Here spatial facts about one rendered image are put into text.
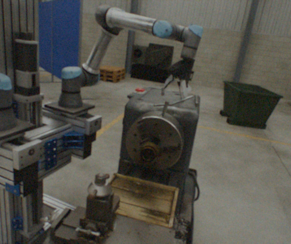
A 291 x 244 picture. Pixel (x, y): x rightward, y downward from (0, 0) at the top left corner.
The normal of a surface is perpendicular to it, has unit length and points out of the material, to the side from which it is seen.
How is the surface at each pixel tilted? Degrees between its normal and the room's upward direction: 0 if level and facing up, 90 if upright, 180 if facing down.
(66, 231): 0
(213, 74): 90
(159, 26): 90
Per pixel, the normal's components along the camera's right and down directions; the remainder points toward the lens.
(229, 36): -0.26, 0.28
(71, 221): 0.13, -0.94
